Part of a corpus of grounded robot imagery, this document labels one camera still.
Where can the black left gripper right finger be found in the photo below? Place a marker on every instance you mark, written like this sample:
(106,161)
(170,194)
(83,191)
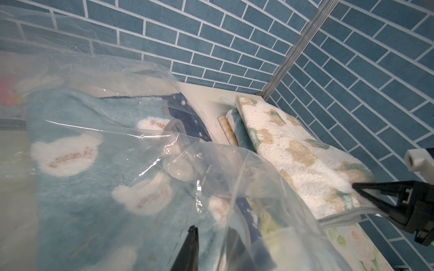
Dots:
(237,256)

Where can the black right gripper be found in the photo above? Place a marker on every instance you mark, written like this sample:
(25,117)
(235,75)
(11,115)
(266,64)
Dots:
(408,205)

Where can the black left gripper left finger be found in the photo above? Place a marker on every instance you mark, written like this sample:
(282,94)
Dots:
(188,256)

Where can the cream fluffy navy-trimmed blanket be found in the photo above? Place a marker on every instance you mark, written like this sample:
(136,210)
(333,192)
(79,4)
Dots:
(322,175)

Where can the light blue cloud blanket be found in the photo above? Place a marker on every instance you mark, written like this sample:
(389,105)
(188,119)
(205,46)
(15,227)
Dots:
(82,148)

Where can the blue cloud pattern blanket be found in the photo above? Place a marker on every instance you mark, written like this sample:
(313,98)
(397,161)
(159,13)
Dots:
(238,128)

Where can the clear plastic vacuum bag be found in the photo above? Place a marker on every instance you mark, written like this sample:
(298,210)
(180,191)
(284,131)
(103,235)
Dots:
(44,51)

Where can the orange checkered sunflower blanket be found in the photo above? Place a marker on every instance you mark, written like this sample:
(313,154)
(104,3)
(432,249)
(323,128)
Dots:
(228,131)

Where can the white round bag valve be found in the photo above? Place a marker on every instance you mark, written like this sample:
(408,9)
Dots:
(178,168)

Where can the highlighter marker pack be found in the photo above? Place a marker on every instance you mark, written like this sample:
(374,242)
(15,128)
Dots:
(12,107)

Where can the right aluminium corner post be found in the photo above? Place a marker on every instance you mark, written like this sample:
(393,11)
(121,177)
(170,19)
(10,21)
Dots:
(308,32)

